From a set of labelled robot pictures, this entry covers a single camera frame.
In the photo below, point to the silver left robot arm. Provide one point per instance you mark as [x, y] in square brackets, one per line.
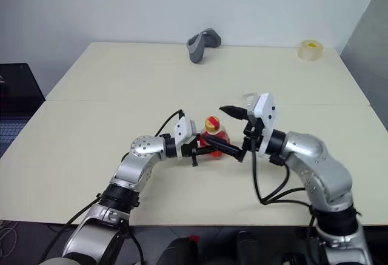
[133, 171]

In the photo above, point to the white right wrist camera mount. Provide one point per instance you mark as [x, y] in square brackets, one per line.
[266, 110]

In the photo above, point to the yellow and red bottle cap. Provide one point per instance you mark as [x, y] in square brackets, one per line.
[212, 124]

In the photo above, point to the black laptop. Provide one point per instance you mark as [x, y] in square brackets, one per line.
[18, 95]

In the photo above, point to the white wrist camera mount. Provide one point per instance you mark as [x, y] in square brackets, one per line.
[266, 110]
[183, 130]

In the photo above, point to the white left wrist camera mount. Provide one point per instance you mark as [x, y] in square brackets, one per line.
[183, 130]

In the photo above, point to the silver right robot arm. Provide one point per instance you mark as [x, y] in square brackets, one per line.
[321, 168]

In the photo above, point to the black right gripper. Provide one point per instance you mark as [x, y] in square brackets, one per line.
[256, 125]

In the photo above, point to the clear bottle with red drink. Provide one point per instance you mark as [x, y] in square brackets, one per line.
[222, 136]

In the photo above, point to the clear wine glass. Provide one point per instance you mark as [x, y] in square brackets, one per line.
[250, 96]

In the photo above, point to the clear tape roll yellow core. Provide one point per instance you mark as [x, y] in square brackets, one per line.
[310, 51]

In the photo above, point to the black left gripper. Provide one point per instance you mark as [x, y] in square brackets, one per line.
[189, 149]

